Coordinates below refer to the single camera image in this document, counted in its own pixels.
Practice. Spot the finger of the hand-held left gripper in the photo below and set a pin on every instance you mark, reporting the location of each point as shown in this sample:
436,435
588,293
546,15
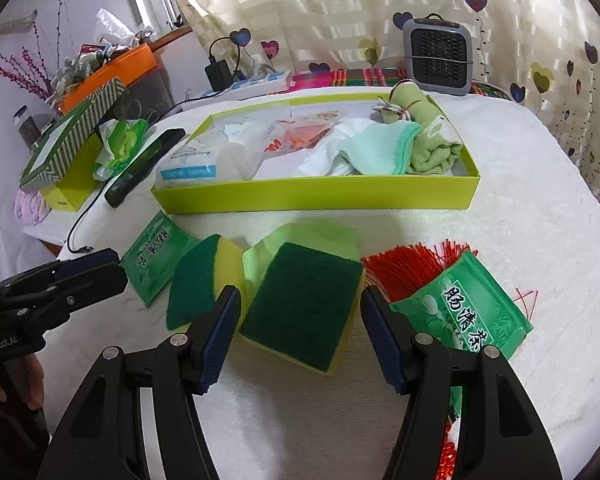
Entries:
80,262
95,285

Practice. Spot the white cotton pad packet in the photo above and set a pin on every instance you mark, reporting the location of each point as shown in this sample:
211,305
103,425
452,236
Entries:
200,165

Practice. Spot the large green tea packet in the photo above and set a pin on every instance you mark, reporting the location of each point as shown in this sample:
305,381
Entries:
460,305

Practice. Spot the pink towel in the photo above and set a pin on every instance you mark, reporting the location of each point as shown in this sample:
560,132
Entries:
30,212

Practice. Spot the heart print curtain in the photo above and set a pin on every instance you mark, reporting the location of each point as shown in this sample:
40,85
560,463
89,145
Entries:
355,0

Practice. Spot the white power strip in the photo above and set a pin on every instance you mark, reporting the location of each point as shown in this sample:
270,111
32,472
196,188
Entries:
260,82

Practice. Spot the light green sock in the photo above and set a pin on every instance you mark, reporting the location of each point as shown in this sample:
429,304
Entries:
380,147

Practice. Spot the green striped box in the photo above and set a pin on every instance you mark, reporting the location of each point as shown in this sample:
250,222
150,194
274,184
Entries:
65,135

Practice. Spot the black smartphone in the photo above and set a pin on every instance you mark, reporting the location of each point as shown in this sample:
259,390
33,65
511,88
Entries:
145,167

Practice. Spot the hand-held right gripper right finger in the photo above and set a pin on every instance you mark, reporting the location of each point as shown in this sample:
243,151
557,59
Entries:
380,340

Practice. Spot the green towel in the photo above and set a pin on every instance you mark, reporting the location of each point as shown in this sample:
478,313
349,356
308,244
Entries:
432,150

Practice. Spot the yellow green sponge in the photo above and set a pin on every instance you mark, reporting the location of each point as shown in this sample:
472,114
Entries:
300,305
195,285

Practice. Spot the plaid cloth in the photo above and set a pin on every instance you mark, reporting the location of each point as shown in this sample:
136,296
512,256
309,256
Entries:
350,79

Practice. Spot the clear plastic bag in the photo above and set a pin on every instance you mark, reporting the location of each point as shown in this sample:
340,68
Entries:
115,25

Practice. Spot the purple flower branches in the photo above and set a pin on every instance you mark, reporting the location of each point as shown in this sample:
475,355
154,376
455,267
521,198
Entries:
10,72

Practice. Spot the clear earplug bag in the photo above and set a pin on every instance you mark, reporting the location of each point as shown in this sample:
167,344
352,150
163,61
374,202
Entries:
295,140

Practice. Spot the grey desk heater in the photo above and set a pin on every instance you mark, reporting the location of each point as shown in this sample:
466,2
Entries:
437,55

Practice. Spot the small lime box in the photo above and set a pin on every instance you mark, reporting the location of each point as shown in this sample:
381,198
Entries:
75,190

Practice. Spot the lime green cardboard box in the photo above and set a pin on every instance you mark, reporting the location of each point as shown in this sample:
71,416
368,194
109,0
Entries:
305,192

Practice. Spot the black power adapter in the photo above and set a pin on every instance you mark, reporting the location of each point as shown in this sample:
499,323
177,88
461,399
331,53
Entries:
219,75

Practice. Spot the dark glass jar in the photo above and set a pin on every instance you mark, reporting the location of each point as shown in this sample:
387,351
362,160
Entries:
25,127

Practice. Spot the person's left hand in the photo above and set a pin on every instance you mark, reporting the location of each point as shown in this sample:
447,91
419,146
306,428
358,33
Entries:
35,382

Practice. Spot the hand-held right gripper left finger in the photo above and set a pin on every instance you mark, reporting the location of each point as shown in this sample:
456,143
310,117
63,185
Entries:
220,340

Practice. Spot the small green tea packet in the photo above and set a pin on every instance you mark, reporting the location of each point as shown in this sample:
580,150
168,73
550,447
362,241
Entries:
152,260

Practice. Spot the orange box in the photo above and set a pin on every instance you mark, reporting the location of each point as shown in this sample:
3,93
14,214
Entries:
125,67

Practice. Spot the green tissue pack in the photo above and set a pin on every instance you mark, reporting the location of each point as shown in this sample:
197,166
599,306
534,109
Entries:
122,145

